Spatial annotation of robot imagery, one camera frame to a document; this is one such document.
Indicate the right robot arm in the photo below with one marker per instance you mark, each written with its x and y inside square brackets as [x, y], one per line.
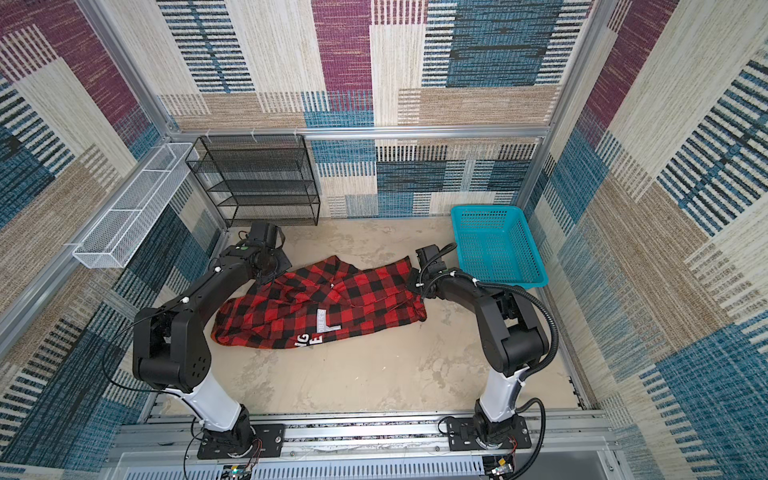
[518, 337]

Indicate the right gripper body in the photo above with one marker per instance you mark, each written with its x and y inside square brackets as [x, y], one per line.
[414, 283]

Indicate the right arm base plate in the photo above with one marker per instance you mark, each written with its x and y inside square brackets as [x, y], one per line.
[466, 434]

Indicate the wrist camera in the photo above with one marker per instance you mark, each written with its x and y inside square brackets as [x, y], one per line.
[263, 234]
[426, 254]

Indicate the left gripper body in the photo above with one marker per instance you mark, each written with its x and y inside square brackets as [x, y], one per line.
[279, 264]

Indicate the black wire shelf rack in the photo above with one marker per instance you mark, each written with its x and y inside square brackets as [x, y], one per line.
[257, 177]

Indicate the teal plastic basket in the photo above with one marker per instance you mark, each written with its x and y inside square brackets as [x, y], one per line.
[495, 244]

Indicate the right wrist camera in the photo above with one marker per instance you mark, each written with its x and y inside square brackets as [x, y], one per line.
[426, 254]

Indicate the aluminium mounting rail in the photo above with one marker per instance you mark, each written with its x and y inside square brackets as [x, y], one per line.
[562, 444]

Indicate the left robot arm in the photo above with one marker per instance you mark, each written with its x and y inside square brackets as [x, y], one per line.
[171, 353]

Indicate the white wire mesh tray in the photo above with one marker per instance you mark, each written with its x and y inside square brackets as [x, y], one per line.
[119, 232]

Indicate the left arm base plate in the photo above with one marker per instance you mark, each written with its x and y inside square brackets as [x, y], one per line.
[254, 441]

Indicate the red black plaid shirt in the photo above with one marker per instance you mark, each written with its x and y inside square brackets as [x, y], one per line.
[327, 301]

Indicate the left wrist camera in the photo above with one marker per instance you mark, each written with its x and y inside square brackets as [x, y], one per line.
[263, 234]

